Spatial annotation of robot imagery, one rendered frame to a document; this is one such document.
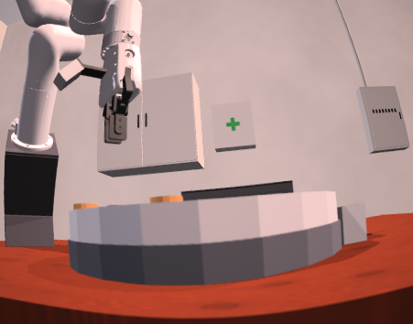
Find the bronze bushing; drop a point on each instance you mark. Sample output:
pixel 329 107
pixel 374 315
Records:
pixel 84 205
pixel 165 199

